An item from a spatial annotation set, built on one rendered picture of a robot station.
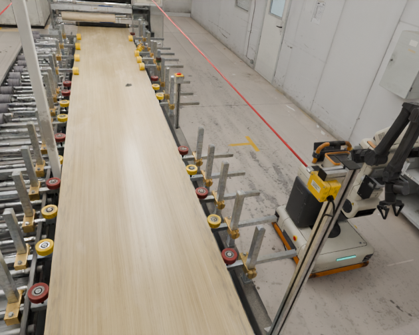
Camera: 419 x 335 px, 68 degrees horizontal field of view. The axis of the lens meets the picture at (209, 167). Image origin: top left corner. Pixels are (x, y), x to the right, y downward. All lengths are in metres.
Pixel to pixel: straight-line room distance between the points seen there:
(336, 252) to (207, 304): 1.52
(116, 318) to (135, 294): 0.12
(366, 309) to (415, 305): 0.44
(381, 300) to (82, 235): 2.33
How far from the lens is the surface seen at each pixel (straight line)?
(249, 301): 1.74
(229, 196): 2.04
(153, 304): 1.45
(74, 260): 1.63
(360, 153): 2.12
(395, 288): 3.18
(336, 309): 2.79
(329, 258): 2.70
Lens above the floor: 2.15
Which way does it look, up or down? 35 degrees down
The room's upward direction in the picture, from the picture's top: 7 degrees clockwise
